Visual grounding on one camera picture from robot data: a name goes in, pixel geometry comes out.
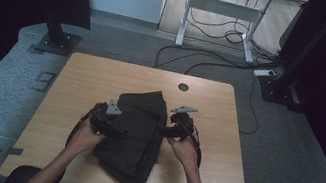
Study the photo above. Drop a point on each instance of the black pleated skirt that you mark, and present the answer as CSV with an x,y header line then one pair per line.
x,y
135,140

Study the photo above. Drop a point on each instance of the white metal desk frame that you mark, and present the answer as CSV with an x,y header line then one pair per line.
x,y
223,9

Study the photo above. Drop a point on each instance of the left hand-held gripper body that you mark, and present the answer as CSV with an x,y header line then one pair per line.
x,y
102,118

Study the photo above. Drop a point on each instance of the person's left hand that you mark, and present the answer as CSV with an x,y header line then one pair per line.
x,y
85,138

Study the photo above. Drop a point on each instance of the left black stand base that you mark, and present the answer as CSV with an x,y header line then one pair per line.
x,y
58,41

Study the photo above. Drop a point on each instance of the person's right hand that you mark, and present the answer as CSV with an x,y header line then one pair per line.
x,y
185,153

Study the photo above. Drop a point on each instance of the black metal stand with base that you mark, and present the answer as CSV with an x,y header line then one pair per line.
x,y
282,85

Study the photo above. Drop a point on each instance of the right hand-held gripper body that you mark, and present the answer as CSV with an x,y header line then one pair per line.
x,y
183,123

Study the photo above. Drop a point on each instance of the white power strip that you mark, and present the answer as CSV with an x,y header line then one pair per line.
x,y
264,73

